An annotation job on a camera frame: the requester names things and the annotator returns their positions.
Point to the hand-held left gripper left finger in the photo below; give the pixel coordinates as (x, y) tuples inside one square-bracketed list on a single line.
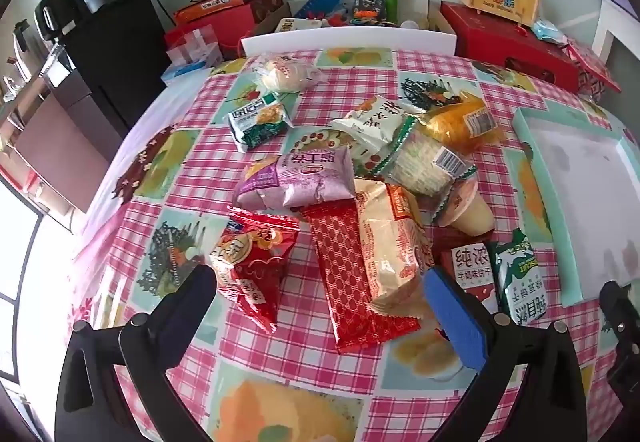
[(196, 292)]

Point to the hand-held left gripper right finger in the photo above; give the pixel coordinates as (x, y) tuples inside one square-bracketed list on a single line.
[(457, 317)]

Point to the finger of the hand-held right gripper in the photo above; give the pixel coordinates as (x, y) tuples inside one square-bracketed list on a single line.
[(625, 337)]

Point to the red and white biscuit packet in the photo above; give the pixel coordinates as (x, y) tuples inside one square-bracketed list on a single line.
[(467, 267)]

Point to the white green milk carton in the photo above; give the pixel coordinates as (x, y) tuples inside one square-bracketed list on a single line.
[(520, 282)]

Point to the golden swiss roll packet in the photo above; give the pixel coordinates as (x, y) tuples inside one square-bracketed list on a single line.
[(390, 242)]

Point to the yellow pudding cup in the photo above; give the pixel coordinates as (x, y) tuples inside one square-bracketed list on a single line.
[(475, 217)]

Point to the red patterned snack packet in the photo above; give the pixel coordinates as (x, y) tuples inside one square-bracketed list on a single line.
[(340, 272)]

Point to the purple snack packet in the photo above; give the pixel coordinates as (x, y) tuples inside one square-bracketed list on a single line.
[(300, 177)]

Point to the yellow cake packet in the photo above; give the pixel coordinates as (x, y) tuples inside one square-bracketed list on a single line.
[(457, 121)]

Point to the white snack packet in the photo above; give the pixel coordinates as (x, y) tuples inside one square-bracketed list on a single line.
[(370, 121)]

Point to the bread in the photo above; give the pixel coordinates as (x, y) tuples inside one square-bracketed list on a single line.
[(280, 74)]

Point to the red cartoon snack packet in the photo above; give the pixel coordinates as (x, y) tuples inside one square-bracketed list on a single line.
[(250, 262)]

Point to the dark green snack packet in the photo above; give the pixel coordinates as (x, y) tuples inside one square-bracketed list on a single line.
[(260, 121)]

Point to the brown wooden cabinet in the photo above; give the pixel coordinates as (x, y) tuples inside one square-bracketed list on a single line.
[(50, 131)]

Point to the clear plastic box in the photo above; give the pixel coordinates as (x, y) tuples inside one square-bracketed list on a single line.
[(192, 49)]

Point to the black cabinet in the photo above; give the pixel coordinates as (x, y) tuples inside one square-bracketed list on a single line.
[(115, 61)]

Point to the pink patterned tin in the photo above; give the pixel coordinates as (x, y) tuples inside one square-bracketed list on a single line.
[(592, 66)]

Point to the red gift box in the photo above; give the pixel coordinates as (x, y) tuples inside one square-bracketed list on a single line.
[(500, 39)]

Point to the small card box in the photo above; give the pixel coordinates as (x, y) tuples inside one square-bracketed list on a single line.
[(295, 25)]

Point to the orange and red box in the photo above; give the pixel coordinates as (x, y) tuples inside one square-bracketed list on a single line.
[(210, 6)]

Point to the white chair back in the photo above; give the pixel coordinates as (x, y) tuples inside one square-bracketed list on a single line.
[(350, 41)]

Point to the blue wet wipes pack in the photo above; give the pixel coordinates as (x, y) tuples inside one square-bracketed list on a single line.
[(547, 30)]

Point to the white desk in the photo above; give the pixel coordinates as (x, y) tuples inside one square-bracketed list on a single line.
[(612, 19)]

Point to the colourful toy packet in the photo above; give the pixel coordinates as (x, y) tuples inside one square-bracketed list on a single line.
[(367, 9)]

